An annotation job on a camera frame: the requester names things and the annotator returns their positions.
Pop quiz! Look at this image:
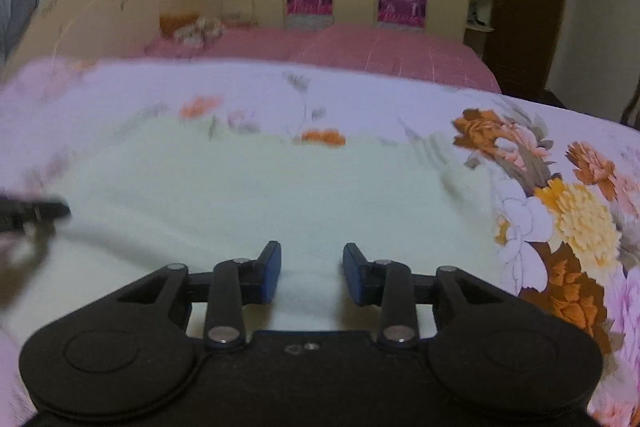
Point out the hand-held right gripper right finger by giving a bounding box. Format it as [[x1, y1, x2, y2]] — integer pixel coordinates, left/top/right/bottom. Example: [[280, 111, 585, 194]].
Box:
[[342, 243, 541, 352]]

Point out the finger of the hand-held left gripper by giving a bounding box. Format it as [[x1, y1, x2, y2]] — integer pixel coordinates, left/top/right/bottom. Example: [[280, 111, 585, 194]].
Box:
[[0, 194, 72, 235]]

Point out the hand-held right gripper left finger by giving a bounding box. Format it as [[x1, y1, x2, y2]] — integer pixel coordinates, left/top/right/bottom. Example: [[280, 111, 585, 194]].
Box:
[[75, 241, 282, 352]]

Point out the light green sweater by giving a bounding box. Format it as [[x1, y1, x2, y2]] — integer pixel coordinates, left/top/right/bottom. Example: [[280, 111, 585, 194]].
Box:
[[47, 117, 501, 343]]

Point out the grey curtain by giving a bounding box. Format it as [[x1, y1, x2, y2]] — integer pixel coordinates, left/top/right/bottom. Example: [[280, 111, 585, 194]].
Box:
[[0, 0, 41, 62]]

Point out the cream rounded headboard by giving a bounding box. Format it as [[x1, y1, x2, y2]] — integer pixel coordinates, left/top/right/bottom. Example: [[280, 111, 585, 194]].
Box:
[[5, 0, 221, 68]]

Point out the pink checked bedsheet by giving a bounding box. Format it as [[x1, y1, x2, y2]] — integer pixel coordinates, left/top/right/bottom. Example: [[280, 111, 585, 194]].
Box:
[[145, 24, 502, 95]]

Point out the orange cloth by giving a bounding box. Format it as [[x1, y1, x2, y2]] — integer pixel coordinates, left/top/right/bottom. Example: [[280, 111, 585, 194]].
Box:
[[159, 11, 198, 38]]

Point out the floral purple bedsheet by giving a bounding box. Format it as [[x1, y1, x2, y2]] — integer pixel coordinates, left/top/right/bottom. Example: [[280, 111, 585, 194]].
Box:
[[0, 57, 640, 427]]

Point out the plaid cloth bundle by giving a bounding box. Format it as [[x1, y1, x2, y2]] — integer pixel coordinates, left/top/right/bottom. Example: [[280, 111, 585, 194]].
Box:
[[172, 17, 224, 46]]

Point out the small dark shelf item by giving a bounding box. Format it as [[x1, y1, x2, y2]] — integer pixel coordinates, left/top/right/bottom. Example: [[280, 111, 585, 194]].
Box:
[[467, 4, 493, 28]]

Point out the wooden chair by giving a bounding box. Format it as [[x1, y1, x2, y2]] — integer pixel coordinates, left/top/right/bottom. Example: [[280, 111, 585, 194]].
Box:
[[620, 79, 640, 128]]

